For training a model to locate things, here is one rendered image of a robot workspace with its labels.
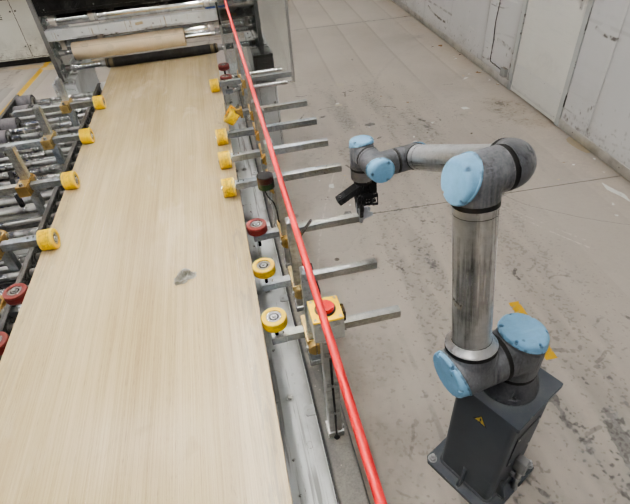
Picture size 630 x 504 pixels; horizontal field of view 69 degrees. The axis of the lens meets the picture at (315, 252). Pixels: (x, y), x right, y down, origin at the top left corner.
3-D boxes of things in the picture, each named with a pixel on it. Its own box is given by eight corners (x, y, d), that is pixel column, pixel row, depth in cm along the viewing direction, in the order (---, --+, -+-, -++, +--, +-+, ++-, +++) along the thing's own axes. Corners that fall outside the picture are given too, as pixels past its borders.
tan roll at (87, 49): (254, 33, 360) (251, 16, 352) (256, 38, 350) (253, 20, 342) (63, 59, 343) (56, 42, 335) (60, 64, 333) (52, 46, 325)
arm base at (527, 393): (499, 348, 166) (504, 330, 159) (549, 382, 154) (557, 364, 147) (465, 378, 157) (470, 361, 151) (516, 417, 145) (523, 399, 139)
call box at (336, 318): (337, 317, 110) (336, 294, 105) (345, 339, 105) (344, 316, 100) (309, 323, 110) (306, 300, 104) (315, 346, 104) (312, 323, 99)
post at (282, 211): (294, 268, 198) (281, 169, 167) (296, 273, 195) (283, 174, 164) (286, 269, 197) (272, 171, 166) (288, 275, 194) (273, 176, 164)
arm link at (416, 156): (561, 131, 107) (415, 137, 170) (516, 143, 104) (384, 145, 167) (564, 180, 110) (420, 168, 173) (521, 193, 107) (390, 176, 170)
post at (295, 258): (306, 314, 180) (294, 213, 149) (308, 320, 178) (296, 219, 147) (298, 315, 180) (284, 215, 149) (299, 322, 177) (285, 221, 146)
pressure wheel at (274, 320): (274, 326, 155) (270, 302, 148) (294, 334, 152) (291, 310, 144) (261, 343, 150) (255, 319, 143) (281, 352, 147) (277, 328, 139)
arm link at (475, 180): (508, 391, 139) (530, 150, 102) (458, 413, 135) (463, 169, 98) (476, 360, 152) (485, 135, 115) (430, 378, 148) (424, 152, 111)
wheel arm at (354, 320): (397, 311, 158) (397, 303, 155) (400, 319, 156) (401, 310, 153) (271, 338, 153) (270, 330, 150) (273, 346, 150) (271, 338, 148)
